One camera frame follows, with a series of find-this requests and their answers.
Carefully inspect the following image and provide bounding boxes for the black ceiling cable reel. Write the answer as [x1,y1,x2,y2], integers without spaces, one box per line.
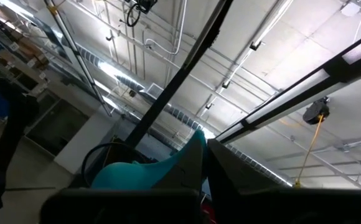
[302,96,331,126]
[126,0,159,28]

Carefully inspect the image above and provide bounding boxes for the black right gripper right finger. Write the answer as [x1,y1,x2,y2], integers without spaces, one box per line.
[207,138,294,224]

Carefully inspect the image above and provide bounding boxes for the light blue measuring cup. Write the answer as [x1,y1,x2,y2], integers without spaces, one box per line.
[91,129,209,191]

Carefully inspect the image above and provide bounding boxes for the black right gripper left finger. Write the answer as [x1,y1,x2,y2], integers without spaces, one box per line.
[153,141,207,191]

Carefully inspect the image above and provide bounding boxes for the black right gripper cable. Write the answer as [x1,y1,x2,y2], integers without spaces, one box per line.
[80,141,156,187]

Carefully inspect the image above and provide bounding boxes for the long yellow cable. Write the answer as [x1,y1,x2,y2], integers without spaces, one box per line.
[293,114,325,190]

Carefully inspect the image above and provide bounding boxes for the storage shelf with boxes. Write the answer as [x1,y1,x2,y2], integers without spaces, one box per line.
[0,0,55,97]

